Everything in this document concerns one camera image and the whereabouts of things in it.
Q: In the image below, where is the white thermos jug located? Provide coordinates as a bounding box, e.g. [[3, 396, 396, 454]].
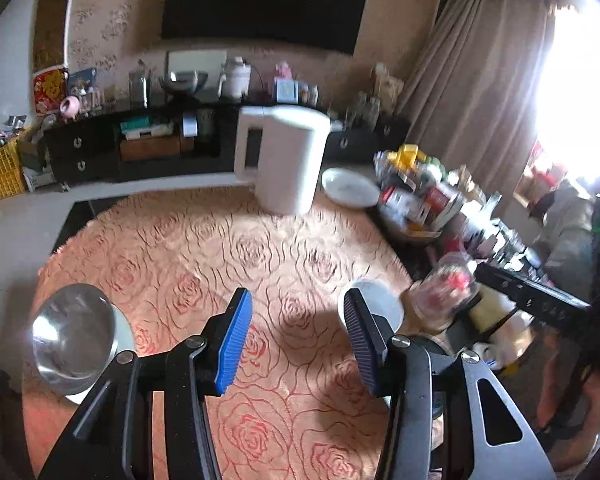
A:
[[218, 57, 254, 101]]

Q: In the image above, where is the black television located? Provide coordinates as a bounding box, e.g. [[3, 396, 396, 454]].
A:
[[161, 0, 372, 56]]

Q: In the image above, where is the white bowl with pink print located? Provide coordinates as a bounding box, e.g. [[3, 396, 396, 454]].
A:
[[336, 280, 406, 341]]

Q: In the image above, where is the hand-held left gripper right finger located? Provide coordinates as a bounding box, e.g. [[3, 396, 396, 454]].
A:
[[342, 288, 558, 480]]

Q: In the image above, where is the wooden box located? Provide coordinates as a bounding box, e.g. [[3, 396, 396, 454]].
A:
[[120, 134, 196, 162]]

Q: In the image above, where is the white board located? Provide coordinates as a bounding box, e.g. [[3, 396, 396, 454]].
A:
[[166, 49, 229, 82]]

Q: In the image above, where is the small steel bowl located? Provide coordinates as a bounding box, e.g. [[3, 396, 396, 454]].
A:
[[160, 71, 209, 95]]

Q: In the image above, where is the white electric kettle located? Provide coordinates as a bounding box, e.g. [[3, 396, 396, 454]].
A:
[[233, 105, 331, 216]]

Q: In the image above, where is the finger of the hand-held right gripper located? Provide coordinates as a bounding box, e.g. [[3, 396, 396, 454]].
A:
[[472, 262, 594, 332], [544, 350, 600, 431]]

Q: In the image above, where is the black cabinet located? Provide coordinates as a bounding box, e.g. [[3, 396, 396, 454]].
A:
[[42, 102, 411, 184]]

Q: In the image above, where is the glass dome with flowers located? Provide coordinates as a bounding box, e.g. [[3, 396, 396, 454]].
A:
[[411, 252, 483, 336]]

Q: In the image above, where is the red and yellow poster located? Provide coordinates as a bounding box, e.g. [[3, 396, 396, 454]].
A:
[[32, 67, 71, 118]]

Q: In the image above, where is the large steel bowl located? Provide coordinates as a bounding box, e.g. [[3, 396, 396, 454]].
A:
[[31, 282, 120, 393]]

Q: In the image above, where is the beige curtain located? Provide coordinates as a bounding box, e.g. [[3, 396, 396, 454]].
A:
[[397, 0, 557, 221]]

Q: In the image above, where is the steel basin with clutter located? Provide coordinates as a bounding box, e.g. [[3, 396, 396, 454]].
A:
[[374, 152, 487, 242]]

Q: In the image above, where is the plain white plate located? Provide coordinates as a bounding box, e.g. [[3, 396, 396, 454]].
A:
[[321, 167, 382, 208]]

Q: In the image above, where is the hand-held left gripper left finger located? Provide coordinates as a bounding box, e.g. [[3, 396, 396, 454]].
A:
[[37, 287, 254, 480]]

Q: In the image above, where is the rose-patterned tablecloth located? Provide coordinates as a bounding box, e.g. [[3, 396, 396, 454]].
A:
[[22, 185, 446, 480]]

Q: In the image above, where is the yellow toy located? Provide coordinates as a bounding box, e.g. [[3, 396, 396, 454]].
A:
[[396, 144, 422, 167]]

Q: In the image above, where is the yellow crate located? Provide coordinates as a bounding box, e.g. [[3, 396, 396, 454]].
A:
[[0, 137, 25, 177], [0, 170, 27, 206]]

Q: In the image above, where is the blue picture box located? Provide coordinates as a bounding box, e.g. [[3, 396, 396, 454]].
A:
[[69, 68, 99, 99]]

